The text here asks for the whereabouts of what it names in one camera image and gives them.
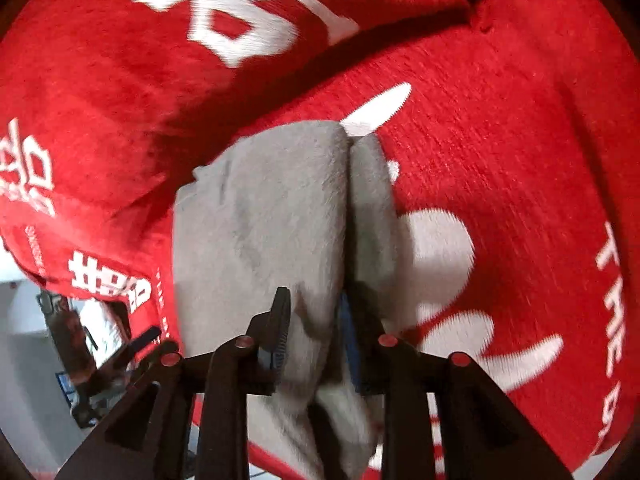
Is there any grey knit sweater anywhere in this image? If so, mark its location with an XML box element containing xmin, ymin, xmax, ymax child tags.
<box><xmin>172</xmin><ymin>122</ymin><xmax>398</xmax><ymax>479</ymax></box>

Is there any red blanket with white lettering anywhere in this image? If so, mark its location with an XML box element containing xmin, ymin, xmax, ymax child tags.
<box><xmin>1</xmin><ymin>0</ymin><xmax>639</xmax><ymax>475</ymax></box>

